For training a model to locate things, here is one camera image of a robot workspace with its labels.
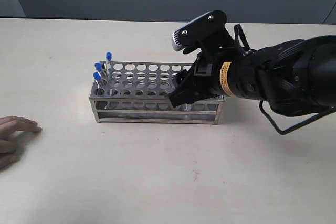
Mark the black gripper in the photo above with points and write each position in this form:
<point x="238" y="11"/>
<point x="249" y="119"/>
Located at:
<point x="229" y="74"/>

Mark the blue capped tube back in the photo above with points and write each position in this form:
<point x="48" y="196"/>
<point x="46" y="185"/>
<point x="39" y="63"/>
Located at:
<point x="108" y="64"/>

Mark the blue capped tube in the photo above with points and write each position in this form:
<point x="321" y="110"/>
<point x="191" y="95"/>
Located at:
<point x="99" y="68"/>
<point x="108" y="64"/>
<point x="188" y="107"/>
<point x="98" y="79"/>

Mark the blue capped tube front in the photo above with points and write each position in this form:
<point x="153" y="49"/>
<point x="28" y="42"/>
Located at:
<point x="188" y="107"/>

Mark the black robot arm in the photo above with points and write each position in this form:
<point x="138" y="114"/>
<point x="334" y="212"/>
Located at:
<point x="296" y="77"/>

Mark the stainless steel test tube rack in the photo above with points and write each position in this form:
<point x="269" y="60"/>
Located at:
<point x="136" y="93"/>

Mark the bare human hand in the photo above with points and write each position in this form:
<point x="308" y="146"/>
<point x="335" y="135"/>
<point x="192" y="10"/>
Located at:
<point x="9" y="126"/>

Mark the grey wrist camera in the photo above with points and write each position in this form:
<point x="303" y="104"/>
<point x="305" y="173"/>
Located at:
<point x="206" y="32"/>

